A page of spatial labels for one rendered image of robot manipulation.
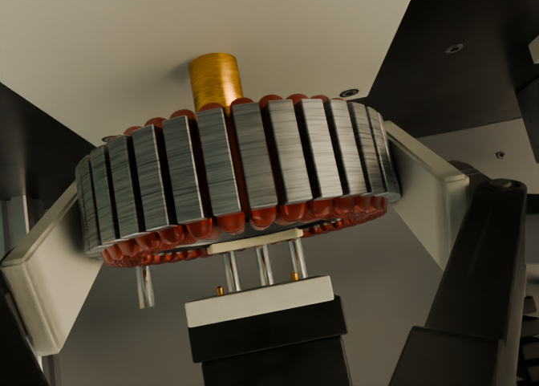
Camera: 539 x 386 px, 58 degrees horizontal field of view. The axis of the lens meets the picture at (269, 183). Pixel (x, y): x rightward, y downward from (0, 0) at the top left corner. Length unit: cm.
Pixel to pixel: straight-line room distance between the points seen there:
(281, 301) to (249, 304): 1
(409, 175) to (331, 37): 7
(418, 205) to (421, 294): 29
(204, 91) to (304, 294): 9
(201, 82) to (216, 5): 4
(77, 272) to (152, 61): 8
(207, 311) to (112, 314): 26
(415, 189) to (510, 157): 33
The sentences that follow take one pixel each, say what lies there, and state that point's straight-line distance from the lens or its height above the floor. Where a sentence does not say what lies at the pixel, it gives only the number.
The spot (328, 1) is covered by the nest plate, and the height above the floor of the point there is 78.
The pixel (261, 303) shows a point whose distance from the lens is 20.
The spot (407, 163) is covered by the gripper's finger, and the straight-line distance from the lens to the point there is 16.
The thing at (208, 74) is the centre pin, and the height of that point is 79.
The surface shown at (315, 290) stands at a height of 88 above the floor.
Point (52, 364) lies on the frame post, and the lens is 43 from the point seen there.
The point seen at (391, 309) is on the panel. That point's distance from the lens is 44.
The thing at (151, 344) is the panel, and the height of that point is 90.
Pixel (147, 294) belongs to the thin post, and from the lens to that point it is 26.
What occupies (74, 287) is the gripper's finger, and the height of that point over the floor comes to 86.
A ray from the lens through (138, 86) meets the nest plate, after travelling 21.
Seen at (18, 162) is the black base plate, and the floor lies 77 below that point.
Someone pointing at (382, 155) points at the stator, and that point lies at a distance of 15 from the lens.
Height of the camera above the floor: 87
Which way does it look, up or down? 11 degrees down
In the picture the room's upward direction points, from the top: 169 degrees clockwise
